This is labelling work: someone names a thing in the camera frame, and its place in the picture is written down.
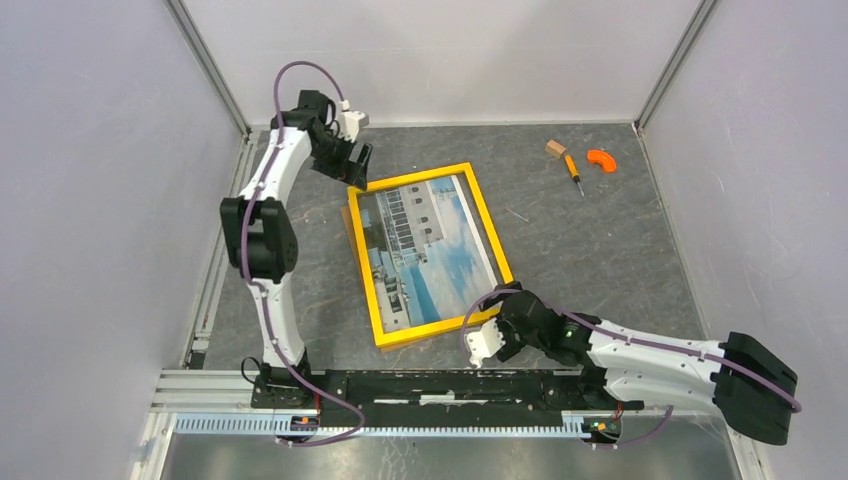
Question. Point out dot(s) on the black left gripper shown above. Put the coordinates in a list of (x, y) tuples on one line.
[(355, 173)]

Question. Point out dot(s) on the yellow handled screwdriver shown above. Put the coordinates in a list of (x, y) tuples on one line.
[(574, 173)]

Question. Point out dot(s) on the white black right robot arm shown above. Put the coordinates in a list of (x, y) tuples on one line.
[(738, 378)]

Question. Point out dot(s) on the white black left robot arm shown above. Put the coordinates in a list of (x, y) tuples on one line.
[(259, 237)]

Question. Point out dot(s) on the brown backing board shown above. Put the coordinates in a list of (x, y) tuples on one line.
[(346, 225)]

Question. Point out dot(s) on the small wooden block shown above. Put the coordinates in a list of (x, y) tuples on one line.
[(556, 149)]

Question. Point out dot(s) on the orange curved plastic piece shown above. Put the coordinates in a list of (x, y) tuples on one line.
[(603, 160)]

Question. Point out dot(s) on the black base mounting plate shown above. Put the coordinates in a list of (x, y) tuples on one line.
[(440, 398)]

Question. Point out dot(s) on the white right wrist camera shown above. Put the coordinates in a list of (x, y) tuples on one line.
[(484, 343)]

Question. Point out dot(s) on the aluminium rail frame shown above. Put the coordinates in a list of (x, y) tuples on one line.
[(688, 445)]

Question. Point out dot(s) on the blue slotted cable duct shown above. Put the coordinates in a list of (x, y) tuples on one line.
[(280, 425)]

